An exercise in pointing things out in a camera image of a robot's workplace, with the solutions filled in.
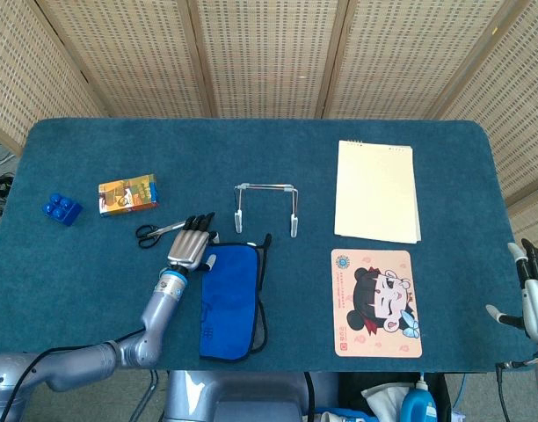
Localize cartoon girl mouse pad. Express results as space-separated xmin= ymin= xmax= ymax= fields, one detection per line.
xmin=330 ymin=248 xmax=424 ymax=360

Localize colourful cardboard box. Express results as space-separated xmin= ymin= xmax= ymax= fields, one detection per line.
xmin=98 ymin=173 xmax=160 ymax=219

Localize blue pump bottle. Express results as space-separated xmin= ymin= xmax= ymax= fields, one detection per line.
xmin=399 ymin=372 xmax=440 ymax=422

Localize white wire rack stand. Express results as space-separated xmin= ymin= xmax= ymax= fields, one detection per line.
xmin=233 ymin=182 xmax=302 ymax=239

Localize grey robot torso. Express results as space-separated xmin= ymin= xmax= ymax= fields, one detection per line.
xmin=163 ymin=370 xmax=316 ymax=422

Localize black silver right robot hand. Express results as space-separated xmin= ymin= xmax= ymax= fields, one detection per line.
xmin=485 ymin=238 xmax=538 ymax=344

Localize black floor cable bundle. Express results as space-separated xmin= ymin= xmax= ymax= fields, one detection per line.
xmin=0 ymin=140 xmax=18 ymax=241

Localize woven bamboo folding screen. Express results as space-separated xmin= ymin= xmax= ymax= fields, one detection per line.
xmin=0 ymin=0 xmax=538 ymax=247

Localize pale yellow spiral notepad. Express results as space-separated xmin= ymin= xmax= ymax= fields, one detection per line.
xmin=333 ymin=139 xmax=423 ymax=245

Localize white crumpled cloth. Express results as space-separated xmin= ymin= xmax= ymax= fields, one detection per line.
xmin=360 ymin=381 xmax=415 ymax=417

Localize teal table cloth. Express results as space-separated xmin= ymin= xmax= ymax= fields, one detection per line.
xmin=0 ymin=117 xmax=538 ymax=374

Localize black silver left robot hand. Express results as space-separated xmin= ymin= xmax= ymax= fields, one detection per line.
xmin=166 ymin=212 xmax=220 ymax=273

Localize blue building block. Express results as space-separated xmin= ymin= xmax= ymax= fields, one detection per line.
xmin=41 ymin=192 xmax=84 ymax=228

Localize black handled scissors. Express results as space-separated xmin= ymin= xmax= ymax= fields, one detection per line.
xmin=134 ymin=221 xmax=187 ymax=251

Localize black bag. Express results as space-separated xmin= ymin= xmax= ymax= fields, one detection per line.
xmin=337 ymin=372 xmax=453 ymax=422

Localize black cable with plug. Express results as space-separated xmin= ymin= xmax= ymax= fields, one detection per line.
xmin=494 ymin=358 xmax=538 ymax=422

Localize blue cloth with black trim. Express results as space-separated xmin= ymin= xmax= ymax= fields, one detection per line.
xmin=198 ymin=232 xmax=273 ymax=363

